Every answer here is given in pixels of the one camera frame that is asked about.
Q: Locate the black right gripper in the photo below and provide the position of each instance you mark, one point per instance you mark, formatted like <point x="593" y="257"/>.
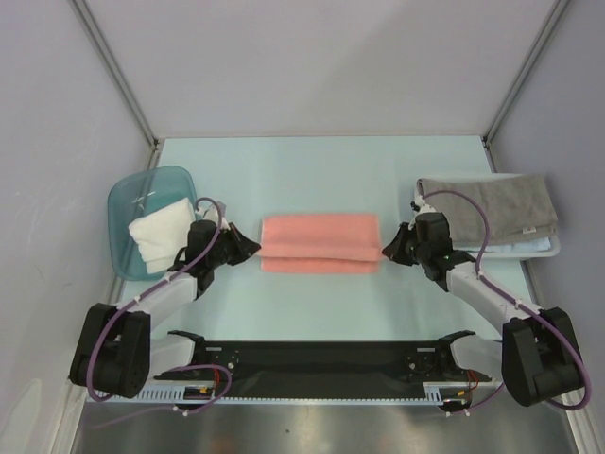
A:
<point x="405" y="246"/>

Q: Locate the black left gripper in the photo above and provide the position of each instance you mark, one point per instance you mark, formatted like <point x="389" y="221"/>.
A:
<point x="244" y="248"/>

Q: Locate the pink towel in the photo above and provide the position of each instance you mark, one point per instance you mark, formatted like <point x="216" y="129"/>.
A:
<point x="321" y="244"/>

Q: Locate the white towel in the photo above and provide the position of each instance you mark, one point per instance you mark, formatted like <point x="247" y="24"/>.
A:
<point x="161" y="234"/>

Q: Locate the grey towel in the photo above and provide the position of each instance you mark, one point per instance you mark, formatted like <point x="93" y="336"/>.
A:
<point x="517" y="208"/>

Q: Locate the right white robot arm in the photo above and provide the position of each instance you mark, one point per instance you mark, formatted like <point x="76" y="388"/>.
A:
<point x="537" y="358"/>

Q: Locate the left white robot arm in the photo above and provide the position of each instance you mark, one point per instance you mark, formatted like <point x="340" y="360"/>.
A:
<point x="114" y="351"/>

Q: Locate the teal plastic basin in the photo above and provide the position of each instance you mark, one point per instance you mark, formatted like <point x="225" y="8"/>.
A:
<point x="134" y="197"/>

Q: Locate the light blue towel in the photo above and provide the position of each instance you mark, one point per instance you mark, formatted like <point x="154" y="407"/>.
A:
<point x="521" y="248"/>

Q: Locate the white plastic basket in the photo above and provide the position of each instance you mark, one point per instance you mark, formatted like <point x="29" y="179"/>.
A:
<point x="555" y="243"/>

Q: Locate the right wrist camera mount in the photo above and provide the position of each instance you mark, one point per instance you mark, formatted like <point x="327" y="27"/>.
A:
<point x="420" y="206"/>

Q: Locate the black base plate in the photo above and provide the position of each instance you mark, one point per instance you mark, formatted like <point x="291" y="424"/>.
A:
<point x="424" y="361"/>

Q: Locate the white slotted cable duct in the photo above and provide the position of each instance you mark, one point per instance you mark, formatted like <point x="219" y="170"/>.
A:
<point x="340" y="392"/>

